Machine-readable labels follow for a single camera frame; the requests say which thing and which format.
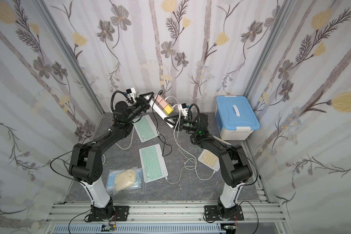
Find white power strip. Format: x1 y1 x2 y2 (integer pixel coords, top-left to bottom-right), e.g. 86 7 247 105
152 95 174 120

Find pink charger plug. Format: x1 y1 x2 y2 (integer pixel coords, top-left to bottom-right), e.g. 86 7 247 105
158 99 169 110
155 95 163 106

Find yellow charger plug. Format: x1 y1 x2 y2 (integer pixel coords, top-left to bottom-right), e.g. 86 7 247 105
163 105 174 115

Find blue lid storage box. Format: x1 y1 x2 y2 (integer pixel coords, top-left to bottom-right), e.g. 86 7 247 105
215 96 260 140

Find bagged blue masks and gloves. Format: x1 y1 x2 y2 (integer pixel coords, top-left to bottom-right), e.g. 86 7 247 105
106 167 146 196

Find far green wireless keyboard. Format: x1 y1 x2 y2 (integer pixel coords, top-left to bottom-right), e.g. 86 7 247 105
134 115 159 143

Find green wireless keyboard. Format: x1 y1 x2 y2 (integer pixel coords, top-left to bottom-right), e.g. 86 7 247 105
134 115 159 143
139 144 168 183

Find yellow wireless keyboard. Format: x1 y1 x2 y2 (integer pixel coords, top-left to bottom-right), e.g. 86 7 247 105
198 136 232 172

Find near green wireless keyboard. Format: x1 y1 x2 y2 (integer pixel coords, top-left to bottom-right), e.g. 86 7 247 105
139 144 168 183

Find white charging cable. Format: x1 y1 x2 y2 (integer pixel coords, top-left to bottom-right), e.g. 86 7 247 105
163 96 216 185

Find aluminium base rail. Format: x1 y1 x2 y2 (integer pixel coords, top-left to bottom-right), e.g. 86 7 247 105
41 201 291 234

